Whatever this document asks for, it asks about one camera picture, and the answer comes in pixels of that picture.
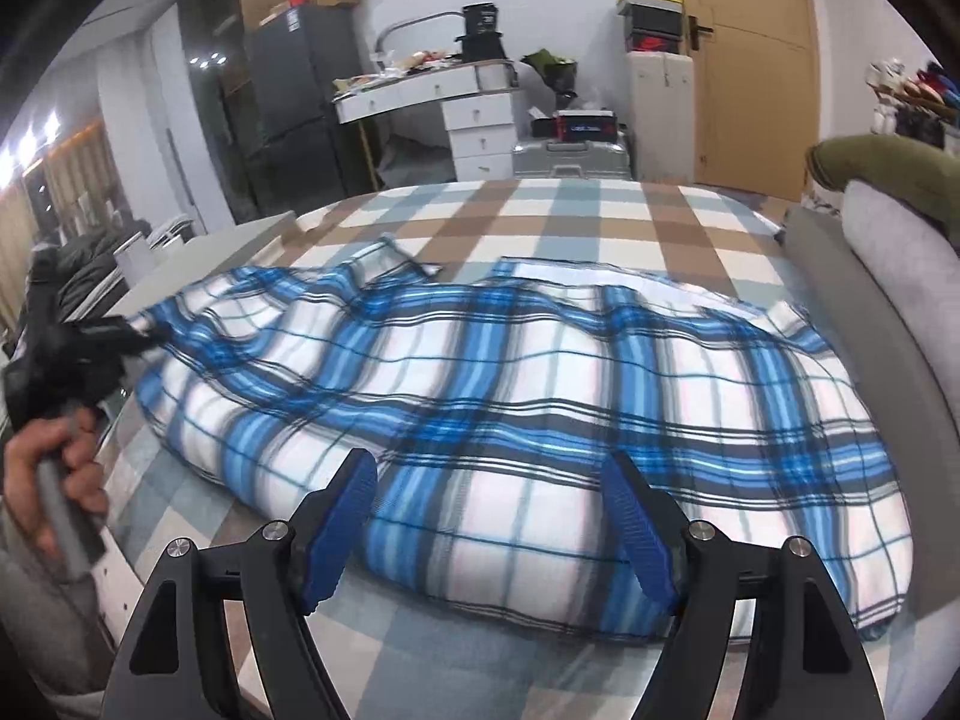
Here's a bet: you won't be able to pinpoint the arched chrome mirror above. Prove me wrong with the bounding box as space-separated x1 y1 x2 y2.
373 11 466 72

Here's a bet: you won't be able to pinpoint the olive green blanket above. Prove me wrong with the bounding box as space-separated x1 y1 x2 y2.
806 133 960 248

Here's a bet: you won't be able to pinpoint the beige curtain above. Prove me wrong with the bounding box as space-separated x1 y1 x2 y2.
0 127 106 338

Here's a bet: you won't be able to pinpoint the dark green jacket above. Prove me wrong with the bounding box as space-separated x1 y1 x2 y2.
30 217 155 316

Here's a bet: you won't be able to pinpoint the white desk with drawers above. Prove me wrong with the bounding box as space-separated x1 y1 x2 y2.
334 61 520 182

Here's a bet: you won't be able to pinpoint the light grey quilt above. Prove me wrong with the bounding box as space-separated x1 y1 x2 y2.
840 178 960 421

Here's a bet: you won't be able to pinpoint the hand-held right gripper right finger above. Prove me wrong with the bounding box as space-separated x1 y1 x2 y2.
602 450 875 720

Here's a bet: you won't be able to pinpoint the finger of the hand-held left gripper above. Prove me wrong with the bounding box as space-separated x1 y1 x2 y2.
75 315 162 362

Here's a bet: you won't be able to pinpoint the white cabinet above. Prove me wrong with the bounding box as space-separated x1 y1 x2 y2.
626 51 710 182

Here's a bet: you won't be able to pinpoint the flat black box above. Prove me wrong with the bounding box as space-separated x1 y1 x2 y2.
529 109 620 143

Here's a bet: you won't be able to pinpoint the wooden door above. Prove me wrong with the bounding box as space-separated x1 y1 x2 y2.
660 0 820 200

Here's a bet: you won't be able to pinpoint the person's left hand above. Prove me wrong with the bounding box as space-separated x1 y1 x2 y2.
4 418 110 556

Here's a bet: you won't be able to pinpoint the wooden shoe rack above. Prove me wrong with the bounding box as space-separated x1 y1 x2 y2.
866 56 960 151

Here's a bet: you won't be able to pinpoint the black bag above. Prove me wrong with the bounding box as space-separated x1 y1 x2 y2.
456 4 505 61

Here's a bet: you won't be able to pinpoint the black shoebox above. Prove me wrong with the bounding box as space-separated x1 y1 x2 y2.
616 0 685 38

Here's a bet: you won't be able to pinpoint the silver suitcase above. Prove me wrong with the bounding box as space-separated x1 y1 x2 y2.
512 136 632 181

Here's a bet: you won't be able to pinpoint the blue plaid shirt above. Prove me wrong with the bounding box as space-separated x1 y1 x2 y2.
124 236 916 642

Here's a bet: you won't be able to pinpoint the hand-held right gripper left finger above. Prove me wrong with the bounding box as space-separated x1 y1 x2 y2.
101 448 380 720

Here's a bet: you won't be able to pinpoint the dark glass cabinet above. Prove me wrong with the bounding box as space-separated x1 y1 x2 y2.
180 0 260 218

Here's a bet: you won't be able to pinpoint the grey upholstered bed checked sheet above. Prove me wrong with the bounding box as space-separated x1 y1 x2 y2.
90 180 960 720

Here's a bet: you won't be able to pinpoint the rows of shoes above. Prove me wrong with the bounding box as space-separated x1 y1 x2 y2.
866 56 960 147

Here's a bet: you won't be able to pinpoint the dark grey refrigerator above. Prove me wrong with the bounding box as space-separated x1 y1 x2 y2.
244 4 376 196

